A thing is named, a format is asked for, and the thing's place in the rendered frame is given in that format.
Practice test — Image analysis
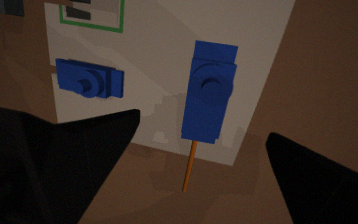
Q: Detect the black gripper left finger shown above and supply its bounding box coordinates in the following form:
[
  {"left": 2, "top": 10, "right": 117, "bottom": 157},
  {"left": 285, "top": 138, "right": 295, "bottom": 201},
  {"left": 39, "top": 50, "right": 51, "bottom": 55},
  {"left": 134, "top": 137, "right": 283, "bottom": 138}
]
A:
[{"left": 0, "top": 107, "right": 140, "bottom": 224}]

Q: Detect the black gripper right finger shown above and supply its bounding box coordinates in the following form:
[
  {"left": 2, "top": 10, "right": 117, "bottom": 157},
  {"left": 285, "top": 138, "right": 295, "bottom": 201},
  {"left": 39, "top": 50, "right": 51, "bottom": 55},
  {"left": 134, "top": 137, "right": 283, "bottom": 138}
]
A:
[{"left": 265, "top": 133, "right": 358, "bottom": 224}]

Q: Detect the beige flat deck plate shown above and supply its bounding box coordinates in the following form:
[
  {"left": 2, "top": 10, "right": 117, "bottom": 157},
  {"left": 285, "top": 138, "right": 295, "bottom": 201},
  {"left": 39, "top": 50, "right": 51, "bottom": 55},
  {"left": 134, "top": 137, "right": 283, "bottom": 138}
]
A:
[{"left": 44, "top": 0, "right": 296, "bottom": 166}]

